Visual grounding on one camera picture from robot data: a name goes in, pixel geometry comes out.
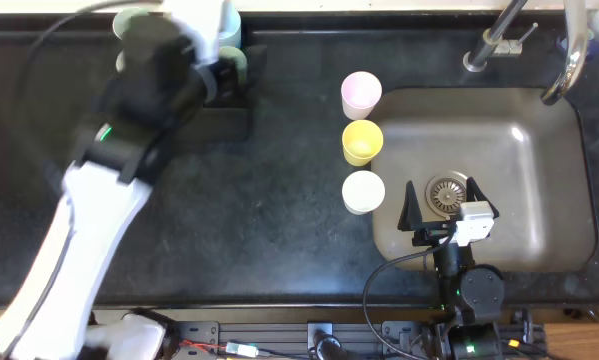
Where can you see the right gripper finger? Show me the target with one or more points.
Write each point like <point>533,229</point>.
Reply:
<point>410,210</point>
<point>476,192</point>

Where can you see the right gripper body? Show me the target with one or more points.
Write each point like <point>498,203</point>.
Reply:
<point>431,234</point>

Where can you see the white cup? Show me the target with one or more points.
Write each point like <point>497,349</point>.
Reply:
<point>363,192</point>
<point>120,61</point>

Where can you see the yellow cup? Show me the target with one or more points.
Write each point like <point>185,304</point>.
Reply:
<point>362,142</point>

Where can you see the pink cup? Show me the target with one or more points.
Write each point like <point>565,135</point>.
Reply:
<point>360,92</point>

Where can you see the steel sink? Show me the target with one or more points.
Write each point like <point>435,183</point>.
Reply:
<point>519,165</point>

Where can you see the steel tap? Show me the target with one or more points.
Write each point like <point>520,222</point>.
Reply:
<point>576,55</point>

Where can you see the black tray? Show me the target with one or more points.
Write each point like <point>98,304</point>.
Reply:
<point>224,122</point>

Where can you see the green cup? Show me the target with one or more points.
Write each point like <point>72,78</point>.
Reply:
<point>236,60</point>
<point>126,22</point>

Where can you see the blue cup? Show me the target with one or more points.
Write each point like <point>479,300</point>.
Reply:
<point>233,27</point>

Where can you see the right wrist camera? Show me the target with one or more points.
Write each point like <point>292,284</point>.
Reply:
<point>474,222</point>

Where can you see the mounting rail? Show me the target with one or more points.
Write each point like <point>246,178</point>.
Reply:
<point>279,336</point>

